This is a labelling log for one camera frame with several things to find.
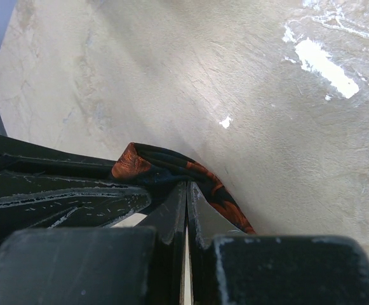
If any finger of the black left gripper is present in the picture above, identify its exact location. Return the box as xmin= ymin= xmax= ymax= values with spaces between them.
xmin=0 ymin=128 xmax=153 ymax=229

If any black orange floral tie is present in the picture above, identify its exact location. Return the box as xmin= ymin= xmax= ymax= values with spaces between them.
xmin=111 ymin=142 xmax=255 ymax=234

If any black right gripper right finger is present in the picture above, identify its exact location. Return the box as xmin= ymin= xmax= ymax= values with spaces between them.
xmin=187 ymin=182 xmax=369 ymax=304

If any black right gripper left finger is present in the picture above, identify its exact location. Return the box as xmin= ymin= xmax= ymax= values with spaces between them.
xmin=0 ymin=182 xmax=187 ymax=304

